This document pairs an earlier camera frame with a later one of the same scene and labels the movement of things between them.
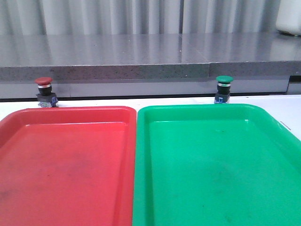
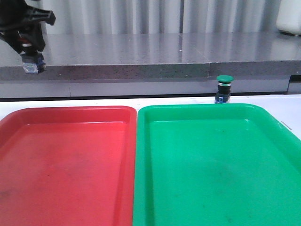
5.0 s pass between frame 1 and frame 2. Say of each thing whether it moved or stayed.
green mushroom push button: stayed
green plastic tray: stayed
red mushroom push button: moved
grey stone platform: stayed
